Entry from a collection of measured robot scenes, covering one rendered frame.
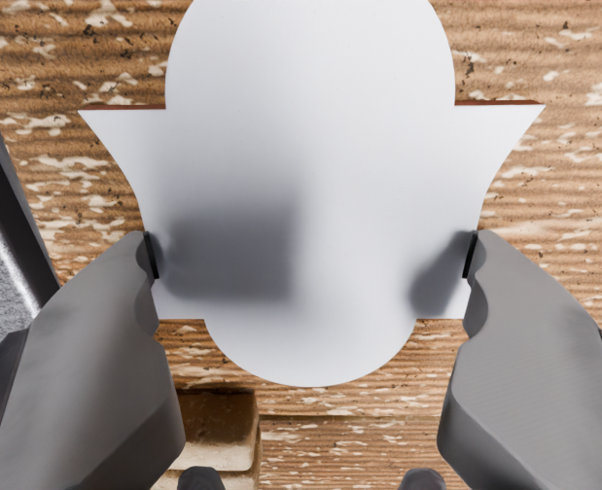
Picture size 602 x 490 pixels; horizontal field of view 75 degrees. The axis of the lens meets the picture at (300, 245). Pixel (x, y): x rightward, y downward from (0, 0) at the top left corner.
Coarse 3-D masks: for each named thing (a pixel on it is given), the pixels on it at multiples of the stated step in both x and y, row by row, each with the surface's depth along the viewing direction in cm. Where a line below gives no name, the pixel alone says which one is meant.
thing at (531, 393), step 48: (480, 240) 11; (480, 288) 9; (528, 288) 9; (480, 336) 8; (528, 336) 8; (576, 336) 8; (480, 384) 7; (528, 384) 7; (576, 384) 7; (480, 432) 6; (528, 432) 6; (576, 432) 6; (480, 480) 6; (528, 480) 6; (576, 480) 5
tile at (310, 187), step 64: (256, 0) 9; (320, 0) 9; (384, 0) 9; (192, 64) 10; (256, 64) 10; (320, 64) 10; (384, 64) 10; (448, 64) 10; (128, 128) 11; (192, 128) 11; (256, 128) 11; (320, 128) 11; (384, 128) 11; (448, 128) 11; (512, 128) 11; (192, 192) 12; (256, 192) 12; (320, 192) 12; (384, 192) 12; (448, 192) 12; (192, 256) 13; (256, 256) 13; (320, 256) 13; (384, 256) 13; (448, 256) 13; (256, 320) 14; (320, 320) 14; (384, 320) 14; (320, 384) 16
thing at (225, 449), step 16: (192, 400) 17; (208, 400) 17; (224, 400) 17; (240, 400) 17; (256, 400) 17; (192, 416) 16; (208, 416) 16; (224, 416) 16; (240, 416) 16; (256, 416) 17; (192, 432) 16; (208, 432) 16; (224, 432) 16; (240, 432) 16; (256, 432) 17; (192, 448) 15; (208, 448) 15; (224, 448) 15; (240, 448) 15; (176, 464) 16; (192, 464) 16; (208, 464) 16; (224, 464) 16; (240, 464) 16
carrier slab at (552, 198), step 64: (0, 0) 10; (64, 0) 10; (128, 0) 10; (192, 0) 10; (448, 0) 10; (512, 0) 10; (576, 0) 10; (0, 64) 11; (64, 64) 11; (128, 64) 11; (512, 64) 11; (576, 64) 11; (0, 128) 12; (64, 128) 12; (576, 128) 12; (64, 192) 13; (128, 192) 13; (512, 192) 13; (576, 192) 13; (64, 256) 14; (576, 256) 14; (192, 320) 15; (448, 320) 15; (192, 384) 17; (256, 384) 17; (384, 384) 17
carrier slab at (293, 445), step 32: (288, 416) 19; (320, 416) 19; (352, 416) 19; (384, 416) 19; (416, 416) 19; (288, 448) 20; (320, 448) 20; (352, 448) 20; (384, 448) 20; (416, 448) 19; (288, 480) 21; (320, 480) 21; (352, 480) 21; (384, 480) 21; (448, 480) 21
